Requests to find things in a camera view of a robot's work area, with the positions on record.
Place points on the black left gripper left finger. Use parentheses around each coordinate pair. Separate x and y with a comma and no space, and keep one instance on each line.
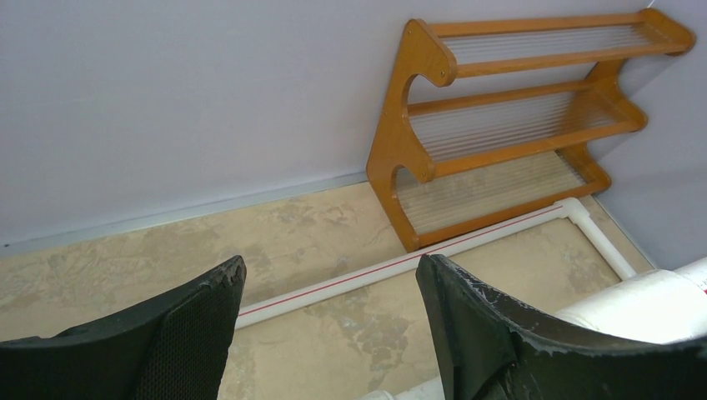
(171,346)

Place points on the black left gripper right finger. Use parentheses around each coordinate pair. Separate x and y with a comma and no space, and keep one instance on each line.
(490,345)

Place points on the white PVC pipe frame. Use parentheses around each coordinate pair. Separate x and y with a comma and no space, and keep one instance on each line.
(659,307)

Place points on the wooden rack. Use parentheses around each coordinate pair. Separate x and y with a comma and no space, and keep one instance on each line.
(486,121)

